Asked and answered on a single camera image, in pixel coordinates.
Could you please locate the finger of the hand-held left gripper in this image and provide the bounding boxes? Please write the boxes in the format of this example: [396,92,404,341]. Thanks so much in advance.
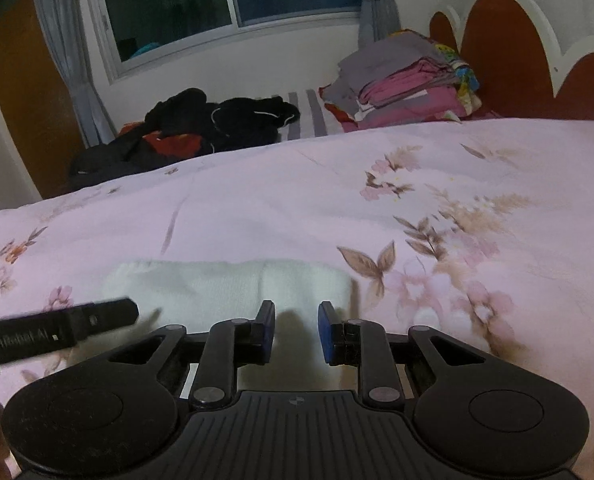
[68,298,141,343]

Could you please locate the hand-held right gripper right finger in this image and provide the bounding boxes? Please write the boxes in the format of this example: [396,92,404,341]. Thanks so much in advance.
[317,301,486,409]

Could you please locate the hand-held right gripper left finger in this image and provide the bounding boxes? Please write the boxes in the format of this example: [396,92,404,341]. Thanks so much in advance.
[108,299,277,409]

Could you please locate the white knitted garment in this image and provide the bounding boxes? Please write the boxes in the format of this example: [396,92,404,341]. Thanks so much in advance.
[99,258,356,328]

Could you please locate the pile of dark clothes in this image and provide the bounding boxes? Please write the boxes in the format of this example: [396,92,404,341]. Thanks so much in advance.
[67,87,238,192]

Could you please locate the stack of folded clothes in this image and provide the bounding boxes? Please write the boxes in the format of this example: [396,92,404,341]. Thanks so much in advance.
[318,29,482,134]

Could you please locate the pink floral blanket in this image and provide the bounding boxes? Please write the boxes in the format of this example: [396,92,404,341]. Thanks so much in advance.
[0,117,594,480]

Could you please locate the red cloth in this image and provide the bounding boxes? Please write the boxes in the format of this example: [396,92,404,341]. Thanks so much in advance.
[144,132,201,159]

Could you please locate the black bag with white trim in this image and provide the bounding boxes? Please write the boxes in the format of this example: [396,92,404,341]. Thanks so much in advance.
[210,96,301,155]

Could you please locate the grey striped bed sheet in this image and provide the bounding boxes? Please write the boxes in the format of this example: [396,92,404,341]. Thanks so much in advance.
[276,88,349,142]

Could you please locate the brown wooden door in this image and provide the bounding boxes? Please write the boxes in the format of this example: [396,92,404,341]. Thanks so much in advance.
[0,0,85,200]

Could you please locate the grey curtain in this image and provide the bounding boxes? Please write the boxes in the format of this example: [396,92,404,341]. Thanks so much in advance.
[346,0,403,52]
[27,0,116,147]

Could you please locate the white framed window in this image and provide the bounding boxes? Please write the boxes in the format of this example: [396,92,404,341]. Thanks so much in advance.
[84,0,364,86]

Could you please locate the red and white scalloped headboard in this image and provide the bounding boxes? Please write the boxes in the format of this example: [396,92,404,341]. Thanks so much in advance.
[428,0,594,127]

